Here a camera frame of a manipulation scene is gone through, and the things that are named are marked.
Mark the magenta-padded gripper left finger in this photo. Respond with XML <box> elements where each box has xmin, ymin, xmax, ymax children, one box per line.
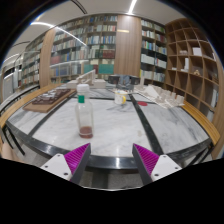
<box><xmin>39</xmin><ymin>142</ymin><xmax>92</xmax><ymax>185</ymax></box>

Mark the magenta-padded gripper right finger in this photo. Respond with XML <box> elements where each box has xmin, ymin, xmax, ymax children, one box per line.
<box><xmin>131</xmin><ymin>143</ymin><xmax>183</xmax><ymax>186</ymax></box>

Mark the clear plastic bottle white cap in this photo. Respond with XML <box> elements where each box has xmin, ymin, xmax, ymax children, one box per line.
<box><xmin>74</xmin><ymin>83</ymin><xmax>95</xmax><ymax>140</ymax></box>

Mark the brown model on wooden board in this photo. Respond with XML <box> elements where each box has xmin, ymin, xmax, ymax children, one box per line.
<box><xmin>22</xmin><ymin>88</ymin><xmax>77</xmax><ymax>114</ymax></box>

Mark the black box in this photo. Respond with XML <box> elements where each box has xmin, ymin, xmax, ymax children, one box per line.
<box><xmin>128</xmin><ymin>75</ymin><xmax>141</xmax><ymax>86</ymax></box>
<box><xmin>107</xmin><ymin>74</ymin><xmax>122</xmax><ymax>85</ymax></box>

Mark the white building model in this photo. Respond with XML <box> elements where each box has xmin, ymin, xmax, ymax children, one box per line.
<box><xmin>65</xmin><ymin>69</ymin><xmax>107</xmax><ymax>90</ymax></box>

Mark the glass-fronted bookshelf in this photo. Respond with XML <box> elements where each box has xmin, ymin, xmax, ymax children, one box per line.
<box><xmin>16</xmin><ymin>33</ymin><xmax>46</xmax><ymax>89</ymax></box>

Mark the wooden grid shelf unit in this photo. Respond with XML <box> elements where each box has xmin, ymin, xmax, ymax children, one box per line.
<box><xmin>164</xmin><ymin>17</ymin><xmax>223</xmax><ymax>124</ymax></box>

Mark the narrow bookshelf full of books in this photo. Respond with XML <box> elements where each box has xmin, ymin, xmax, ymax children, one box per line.
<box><xmin>139</xmin><ymin>18</ymin><xmax>168</xmax><ymax>88</ymax></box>

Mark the curved ceiling light strip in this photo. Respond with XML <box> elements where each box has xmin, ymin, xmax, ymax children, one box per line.
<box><xmin>29</xmin><ymin>21</ymin><xmax>88</xmax><ymax>47</ymax></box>

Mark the straight ceiling light strip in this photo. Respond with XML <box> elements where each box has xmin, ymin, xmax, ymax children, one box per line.
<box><xmin>127</xmin><ymin>0</ymin><xmax>138</xmax><ymax>15</ymax></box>

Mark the white mug yellow handle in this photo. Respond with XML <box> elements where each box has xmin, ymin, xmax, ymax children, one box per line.
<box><xmin>114</xmin><ymin>89</ymin><xmax>128</xmax><ymax>105</ymax></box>

